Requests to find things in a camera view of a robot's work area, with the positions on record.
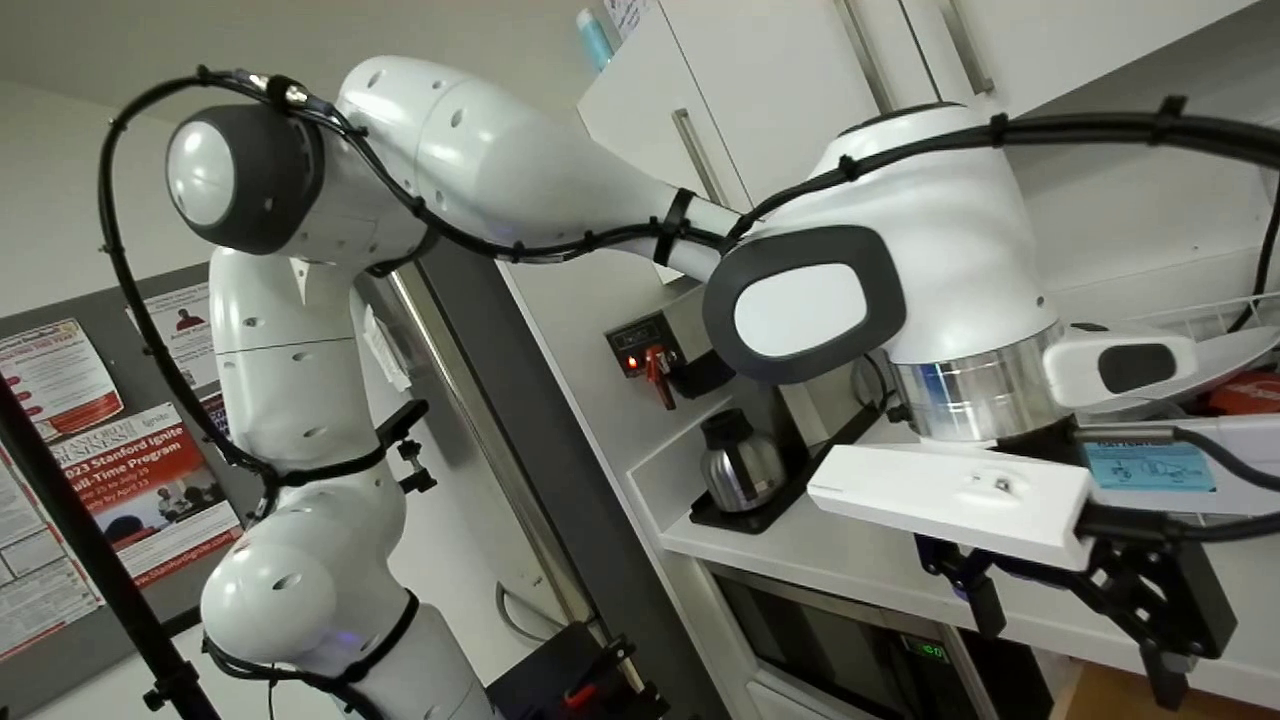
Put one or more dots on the wide white cabinet door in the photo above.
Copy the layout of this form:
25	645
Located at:
772	82

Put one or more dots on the narrow white cabinet door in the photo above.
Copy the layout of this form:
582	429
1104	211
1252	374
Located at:
641	107

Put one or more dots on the red object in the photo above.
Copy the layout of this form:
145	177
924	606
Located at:
1247	394

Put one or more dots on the white text poster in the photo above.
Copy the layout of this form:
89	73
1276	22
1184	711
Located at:
34	573

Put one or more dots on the red poster with photo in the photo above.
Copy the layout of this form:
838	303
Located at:
145	492

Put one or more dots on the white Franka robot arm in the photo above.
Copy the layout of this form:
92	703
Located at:
504	147

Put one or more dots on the black tripod pole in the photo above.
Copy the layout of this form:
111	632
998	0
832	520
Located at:
92	544

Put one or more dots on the dark grey tall panel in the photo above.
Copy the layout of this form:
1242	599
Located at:
534	443

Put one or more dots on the red white small poster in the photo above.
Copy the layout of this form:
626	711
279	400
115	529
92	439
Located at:
62	381

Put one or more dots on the black device red parts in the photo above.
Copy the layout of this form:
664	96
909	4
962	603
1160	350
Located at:
574	687

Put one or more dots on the white box blue label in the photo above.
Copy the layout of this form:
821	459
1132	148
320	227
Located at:
1145	467

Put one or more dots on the black clamp knob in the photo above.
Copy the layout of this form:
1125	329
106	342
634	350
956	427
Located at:
411	445

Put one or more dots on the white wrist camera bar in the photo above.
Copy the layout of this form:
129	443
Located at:
934	501

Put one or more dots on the black microwave oven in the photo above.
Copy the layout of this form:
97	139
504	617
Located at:
827	655

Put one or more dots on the steel coffee carafe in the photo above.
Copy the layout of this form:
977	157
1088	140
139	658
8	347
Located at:
740	472

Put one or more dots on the blue bottle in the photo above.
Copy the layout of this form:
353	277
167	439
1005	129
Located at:
593	38

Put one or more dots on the black steel coffee maker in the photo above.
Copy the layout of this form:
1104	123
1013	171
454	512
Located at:
641	350

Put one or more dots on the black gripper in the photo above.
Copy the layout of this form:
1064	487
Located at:
1160	592

